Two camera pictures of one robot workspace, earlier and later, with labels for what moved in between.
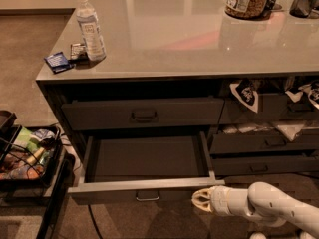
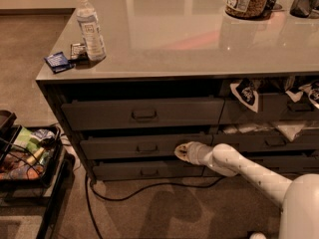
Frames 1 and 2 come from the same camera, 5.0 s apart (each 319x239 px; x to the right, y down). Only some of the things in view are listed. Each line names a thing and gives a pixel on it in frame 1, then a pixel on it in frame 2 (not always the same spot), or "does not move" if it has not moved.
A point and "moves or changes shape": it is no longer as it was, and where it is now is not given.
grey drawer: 144,169 moves or changes shape
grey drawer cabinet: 189,82 does not move
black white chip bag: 246,94 does not move
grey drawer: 224,143 does not move
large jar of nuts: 247,1 does not move
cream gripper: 219,199 to 196,152
